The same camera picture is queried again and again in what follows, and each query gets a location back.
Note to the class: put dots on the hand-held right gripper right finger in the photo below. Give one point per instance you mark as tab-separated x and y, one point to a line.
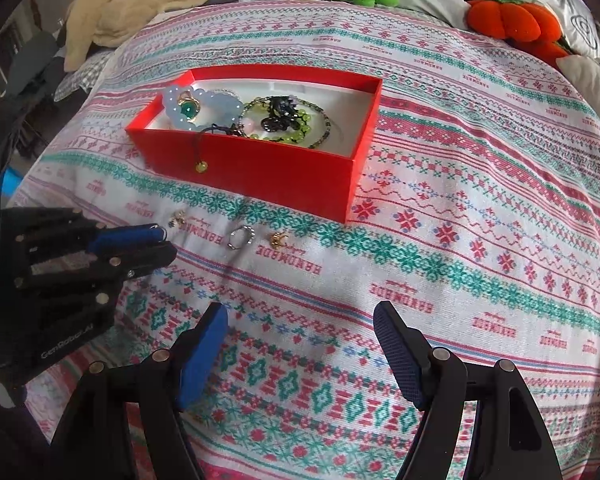
400	355

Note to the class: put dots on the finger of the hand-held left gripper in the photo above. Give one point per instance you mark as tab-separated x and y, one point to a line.
145	259
125	236

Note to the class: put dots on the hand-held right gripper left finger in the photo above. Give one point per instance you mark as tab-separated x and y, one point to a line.
202	355

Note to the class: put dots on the thin silver hoop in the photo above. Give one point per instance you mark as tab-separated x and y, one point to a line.
159	232

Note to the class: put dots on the small gold earring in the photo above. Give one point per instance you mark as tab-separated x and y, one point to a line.
177	220
278	240

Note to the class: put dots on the red cardboard box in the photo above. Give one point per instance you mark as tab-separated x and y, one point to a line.
280	180

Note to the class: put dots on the blue mat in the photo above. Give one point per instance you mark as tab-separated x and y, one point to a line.
11	185

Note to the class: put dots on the grey checkered cloth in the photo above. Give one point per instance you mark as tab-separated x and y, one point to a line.
85	75

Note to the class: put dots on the patterned red green blanket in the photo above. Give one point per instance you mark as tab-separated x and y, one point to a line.
455	185

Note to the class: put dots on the dark cloth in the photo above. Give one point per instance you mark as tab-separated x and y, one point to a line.
35	65

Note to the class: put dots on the beige fleece blanket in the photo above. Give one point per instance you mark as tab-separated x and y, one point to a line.
130	0

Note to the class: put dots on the white deer print pillow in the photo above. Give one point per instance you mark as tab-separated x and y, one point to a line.
587	82

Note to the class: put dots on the orange plush toy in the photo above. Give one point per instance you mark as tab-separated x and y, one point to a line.
510	22

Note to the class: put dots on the white circle print pillow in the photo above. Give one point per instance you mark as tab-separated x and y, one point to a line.
582	25

